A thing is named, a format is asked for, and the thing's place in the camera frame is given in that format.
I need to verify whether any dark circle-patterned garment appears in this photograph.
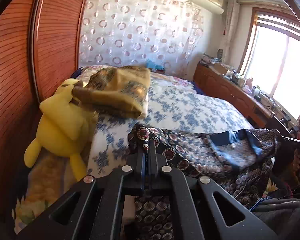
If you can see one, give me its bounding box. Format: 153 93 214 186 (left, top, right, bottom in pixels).
125 124 281 239

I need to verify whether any wooden sideboard cabinet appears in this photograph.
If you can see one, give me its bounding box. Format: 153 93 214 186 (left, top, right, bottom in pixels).
193 62 276 129

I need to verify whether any blue floral white quilt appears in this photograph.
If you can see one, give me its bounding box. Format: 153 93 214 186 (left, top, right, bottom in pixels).
88 85 252 178

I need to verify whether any folded golden patterned cloth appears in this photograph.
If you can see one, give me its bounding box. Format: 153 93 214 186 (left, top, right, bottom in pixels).
72 66 151 119

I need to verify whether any pink bottle on sideboard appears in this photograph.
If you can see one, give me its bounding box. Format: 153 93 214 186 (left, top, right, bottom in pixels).
243 77 253 94

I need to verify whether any yellow plush toy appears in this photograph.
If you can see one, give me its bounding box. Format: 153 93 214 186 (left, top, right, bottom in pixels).
24 79 97 181

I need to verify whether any navy blue bed sheet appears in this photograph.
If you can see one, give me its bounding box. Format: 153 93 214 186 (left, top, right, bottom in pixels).
191 81 205 95

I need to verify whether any teal object behind bed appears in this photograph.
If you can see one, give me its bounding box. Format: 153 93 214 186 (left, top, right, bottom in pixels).
145 60 165 71

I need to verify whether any cardboard box on sideboard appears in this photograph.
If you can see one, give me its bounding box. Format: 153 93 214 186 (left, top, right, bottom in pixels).
210 63 232 75

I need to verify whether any white circle-patterned curtain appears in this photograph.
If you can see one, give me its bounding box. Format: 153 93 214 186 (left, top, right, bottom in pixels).
78 0 204 79

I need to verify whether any beige window drape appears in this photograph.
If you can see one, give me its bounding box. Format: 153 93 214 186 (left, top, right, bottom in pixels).
220 0 240 64

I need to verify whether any red wooden wardrobe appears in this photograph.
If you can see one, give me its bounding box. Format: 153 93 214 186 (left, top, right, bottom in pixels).
0 0 86 216

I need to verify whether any window with wooden frame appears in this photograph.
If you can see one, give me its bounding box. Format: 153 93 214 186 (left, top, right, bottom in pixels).
238 7 300 120

